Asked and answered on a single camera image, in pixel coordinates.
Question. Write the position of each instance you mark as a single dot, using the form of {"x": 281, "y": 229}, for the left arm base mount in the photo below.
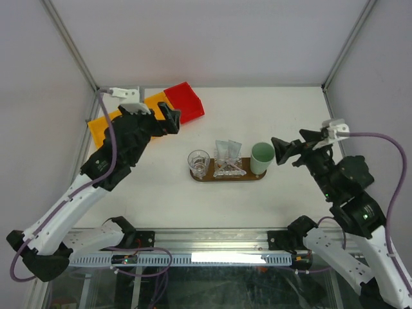
{"x": 133, "y": 238}

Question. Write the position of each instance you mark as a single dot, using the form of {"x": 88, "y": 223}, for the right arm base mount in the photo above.
{"x": 291, "y": 239}

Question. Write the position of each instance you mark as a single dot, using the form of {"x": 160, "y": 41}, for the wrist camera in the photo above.
{"x": 332, "y": 131}
{"x": 129, "y": 99}

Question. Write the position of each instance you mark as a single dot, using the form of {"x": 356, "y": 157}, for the pale green cup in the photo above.
{"x": 262, "y": 155}

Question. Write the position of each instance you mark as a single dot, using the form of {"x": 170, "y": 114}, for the red plastic bin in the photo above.
{"x": 183, "y": 97}

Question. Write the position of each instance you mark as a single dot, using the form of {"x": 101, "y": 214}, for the yellow toothbrush bin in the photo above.
{"x": 152, "y": 103}

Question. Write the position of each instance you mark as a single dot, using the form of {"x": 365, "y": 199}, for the left aluminium frame post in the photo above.
{"x": 69, "y": 43}

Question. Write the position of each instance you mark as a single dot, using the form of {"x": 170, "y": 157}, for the aluminium frame post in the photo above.
{"x": 349, "y": 41}
{"x": 69, "y": 43}

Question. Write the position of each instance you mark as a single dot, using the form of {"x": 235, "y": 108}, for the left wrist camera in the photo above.
{"x": 129, "y": 99}

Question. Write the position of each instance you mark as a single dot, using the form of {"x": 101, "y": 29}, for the oval wooden tray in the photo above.
{"x": 243, "y": 163}

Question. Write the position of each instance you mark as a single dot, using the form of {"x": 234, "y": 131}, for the right aluminium frame post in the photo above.
{"x": 349, "y": 41}

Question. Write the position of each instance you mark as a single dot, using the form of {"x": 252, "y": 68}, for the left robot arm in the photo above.
{"x": 45, "y": 248}

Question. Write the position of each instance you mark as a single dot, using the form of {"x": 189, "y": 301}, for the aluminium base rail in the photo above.
{"x": 186, "y": 241}

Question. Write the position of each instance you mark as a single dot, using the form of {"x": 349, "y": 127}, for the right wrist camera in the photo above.
{"x": 332, "y": 131}

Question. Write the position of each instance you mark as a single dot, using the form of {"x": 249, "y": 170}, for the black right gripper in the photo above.
{"x": 284, "y": 149}

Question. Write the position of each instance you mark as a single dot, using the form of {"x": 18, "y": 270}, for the white toothpaste tube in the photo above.
{"x": 222, "y": 148}
{"x": 234, "y": 149}

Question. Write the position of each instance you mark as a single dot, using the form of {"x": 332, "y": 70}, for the white slotted cable duct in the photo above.
{"x": 197, "y": 259}

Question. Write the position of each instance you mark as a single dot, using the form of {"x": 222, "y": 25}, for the clear compartment organizer box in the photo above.
{"x": 238, "y": 162}

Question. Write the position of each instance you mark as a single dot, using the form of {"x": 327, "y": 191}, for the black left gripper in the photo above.
{"x": 172, "y": 120}

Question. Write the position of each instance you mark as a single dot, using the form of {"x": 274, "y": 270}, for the empty yellow bin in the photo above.
{"x": 97, "y": 127}

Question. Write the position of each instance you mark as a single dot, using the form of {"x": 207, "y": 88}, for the clear plastic cup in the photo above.
{"x": 198, "y": 161}

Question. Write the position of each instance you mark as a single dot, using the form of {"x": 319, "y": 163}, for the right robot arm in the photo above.
{"x": 383, "y": 281}

